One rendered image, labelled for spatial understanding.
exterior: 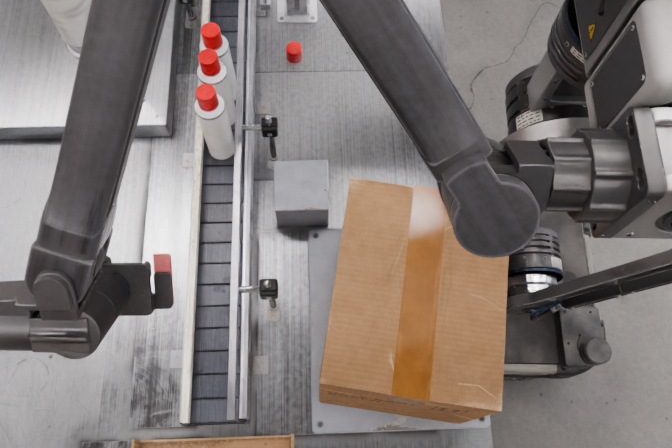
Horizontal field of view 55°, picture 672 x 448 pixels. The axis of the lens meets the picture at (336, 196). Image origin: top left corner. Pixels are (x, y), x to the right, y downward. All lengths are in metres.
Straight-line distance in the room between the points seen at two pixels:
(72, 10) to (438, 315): 0.85
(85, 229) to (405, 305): 0.45
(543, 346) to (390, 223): 1.01
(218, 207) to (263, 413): 0.37
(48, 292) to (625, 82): 0.58
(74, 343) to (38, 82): 0.80
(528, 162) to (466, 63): 1.89
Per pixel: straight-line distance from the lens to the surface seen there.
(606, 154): 0.61
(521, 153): 0.60
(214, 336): 1.14
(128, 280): 0.79
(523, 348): 1.86
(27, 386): 1.27
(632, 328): 2.25
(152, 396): 1.20
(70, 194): 0.63
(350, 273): 0.91
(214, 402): 1.13
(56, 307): 0.67
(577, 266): 1.97
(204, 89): 1.08
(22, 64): 1.46
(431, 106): 0.55
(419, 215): 0.94
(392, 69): 0.54
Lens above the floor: 1.99
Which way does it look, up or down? 67 degrees down
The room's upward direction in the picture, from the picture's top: 4 degrees clockwise
